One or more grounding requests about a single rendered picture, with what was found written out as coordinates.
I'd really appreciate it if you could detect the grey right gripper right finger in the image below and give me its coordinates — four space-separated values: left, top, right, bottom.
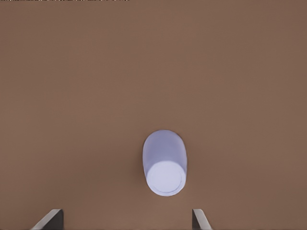
192 208 213 230

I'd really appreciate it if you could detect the pale lavender upturned cup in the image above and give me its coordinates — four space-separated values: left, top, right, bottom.
142 129 188 197

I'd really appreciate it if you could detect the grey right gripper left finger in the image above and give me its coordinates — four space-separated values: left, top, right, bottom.
30 208 64 230

